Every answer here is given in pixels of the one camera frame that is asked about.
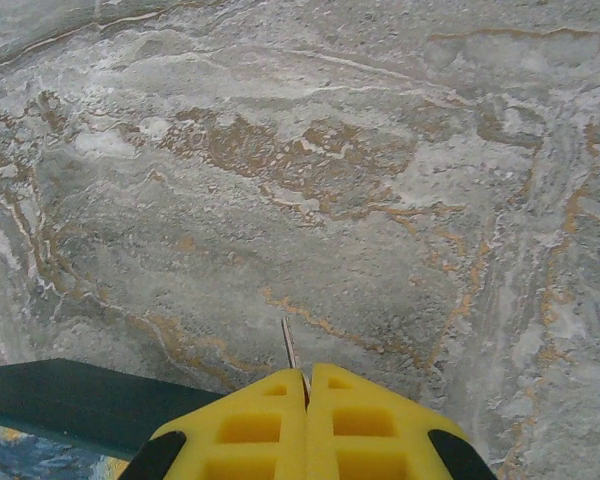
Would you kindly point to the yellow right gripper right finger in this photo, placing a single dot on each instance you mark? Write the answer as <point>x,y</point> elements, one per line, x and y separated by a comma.
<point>380,440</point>

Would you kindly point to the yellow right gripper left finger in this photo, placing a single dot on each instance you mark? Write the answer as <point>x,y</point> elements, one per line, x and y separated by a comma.
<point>240,435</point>

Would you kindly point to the starry night print mat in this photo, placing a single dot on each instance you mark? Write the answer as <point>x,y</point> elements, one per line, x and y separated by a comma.
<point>30,455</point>

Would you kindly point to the teal metal box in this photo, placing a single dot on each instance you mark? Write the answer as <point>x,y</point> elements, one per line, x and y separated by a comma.
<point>80,400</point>

